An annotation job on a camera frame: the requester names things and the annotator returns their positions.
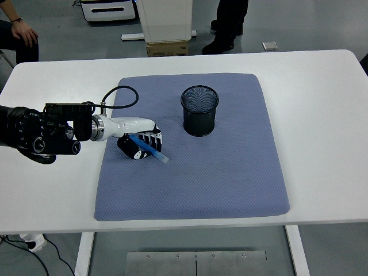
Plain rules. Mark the person's hand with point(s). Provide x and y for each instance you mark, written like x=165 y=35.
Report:
x=24 y=31

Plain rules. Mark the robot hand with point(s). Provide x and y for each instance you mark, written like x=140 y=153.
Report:
x=132 y=125

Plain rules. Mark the blue marker with clear cap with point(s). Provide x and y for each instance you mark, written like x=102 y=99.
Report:
x=161 y=157

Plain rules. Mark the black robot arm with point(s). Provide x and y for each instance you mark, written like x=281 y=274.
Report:
x=28 y=129

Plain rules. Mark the black mesh pen holder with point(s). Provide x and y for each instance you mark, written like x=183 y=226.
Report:
x=199 y=125

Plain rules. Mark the person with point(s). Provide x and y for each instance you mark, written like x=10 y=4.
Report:
x=227 y=23
x=8 y=43

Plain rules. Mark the cardboard box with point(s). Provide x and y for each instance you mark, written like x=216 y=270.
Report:
x=168 y=49

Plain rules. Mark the blue quilted mat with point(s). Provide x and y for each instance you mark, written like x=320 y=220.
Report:
x=201 y=178

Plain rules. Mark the white device with black slot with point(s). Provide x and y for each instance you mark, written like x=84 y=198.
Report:
x=109 y=10

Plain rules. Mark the white base bar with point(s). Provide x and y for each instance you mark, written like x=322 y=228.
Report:
x=132 y=36

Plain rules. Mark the white table leg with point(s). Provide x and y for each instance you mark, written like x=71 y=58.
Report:
x=84 y=256
x=297 y=253

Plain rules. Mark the grey metal plate with screws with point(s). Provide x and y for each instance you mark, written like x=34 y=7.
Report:
x=172 y=263

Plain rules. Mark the white power strip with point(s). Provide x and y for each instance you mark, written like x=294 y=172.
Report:
x=36 y=243

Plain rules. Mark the small grey floor plate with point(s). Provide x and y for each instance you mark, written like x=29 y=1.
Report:
x=270 y=46

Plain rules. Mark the dark chair edge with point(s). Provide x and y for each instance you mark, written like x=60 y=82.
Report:
x=364 y=64

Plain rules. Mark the grey chair frame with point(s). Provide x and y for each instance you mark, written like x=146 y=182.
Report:
x=6 y=59

